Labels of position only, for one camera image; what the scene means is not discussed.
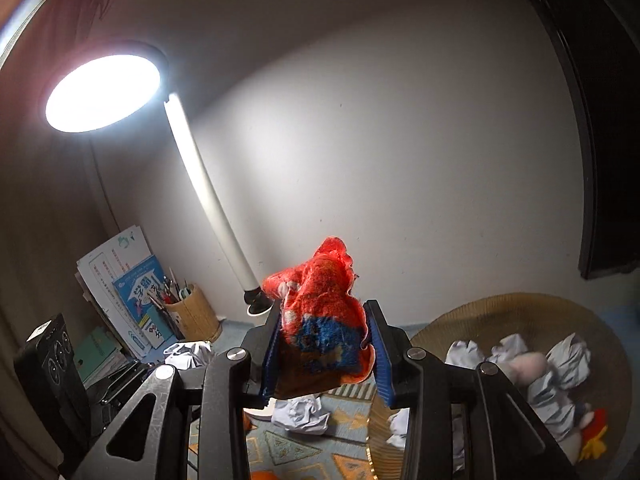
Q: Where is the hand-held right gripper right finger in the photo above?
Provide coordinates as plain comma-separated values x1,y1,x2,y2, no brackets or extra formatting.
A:
362,299,581,480

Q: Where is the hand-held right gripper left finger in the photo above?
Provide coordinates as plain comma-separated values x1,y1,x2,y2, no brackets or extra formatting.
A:
70,301,282,480

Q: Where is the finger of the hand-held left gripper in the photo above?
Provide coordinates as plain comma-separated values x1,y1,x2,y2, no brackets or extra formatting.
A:
87,359,153,391
92,390,151,423

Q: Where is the gold wire basket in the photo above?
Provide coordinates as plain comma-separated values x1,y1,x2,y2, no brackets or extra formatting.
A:
367,292,632,480

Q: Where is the red blue knitted toy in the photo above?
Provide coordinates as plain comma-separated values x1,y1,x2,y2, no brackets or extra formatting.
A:
261,236,377,401

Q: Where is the white cat plush toy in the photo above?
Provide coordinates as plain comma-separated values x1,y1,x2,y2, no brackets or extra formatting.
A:
560,402,612,466

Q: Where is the flat stack of green books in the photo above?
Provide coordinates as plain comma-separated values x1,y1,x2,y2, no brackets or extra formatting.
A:
75,326,132,387

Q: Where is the blue workbook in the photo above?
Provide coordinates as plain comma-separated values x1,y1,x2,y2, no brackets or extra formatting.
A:
112,255,169,357

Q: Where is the bamboo pen holder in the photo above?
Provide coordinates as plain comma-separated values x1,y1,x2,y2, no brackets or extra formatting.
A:
165,284,222,343

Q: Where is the bunch of pens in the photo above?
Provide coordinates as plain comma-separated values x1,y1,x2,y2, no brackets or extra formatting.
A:
164,266,193,307

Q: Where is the patterned table mat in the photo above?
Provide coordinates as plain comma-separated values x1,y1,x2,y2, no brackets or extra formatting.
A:
189,322,403,480

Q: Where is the pastel dango plush toy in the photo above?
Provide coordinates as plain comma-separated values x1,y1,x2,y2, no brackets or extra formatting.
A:
500,352,549,386

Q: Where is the heap of crumpled paper balls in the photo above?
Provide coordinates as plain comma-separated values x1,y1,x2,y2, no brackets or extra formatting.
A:
164,332,591,448

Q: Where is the white desk lamp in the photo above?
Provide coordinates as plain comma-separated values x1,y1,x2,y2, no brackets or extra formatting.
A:
44,42,276,418

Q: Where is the dark panel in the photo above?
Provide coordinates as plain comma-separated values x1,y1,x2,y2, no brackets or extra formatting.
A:
502,0,640,281

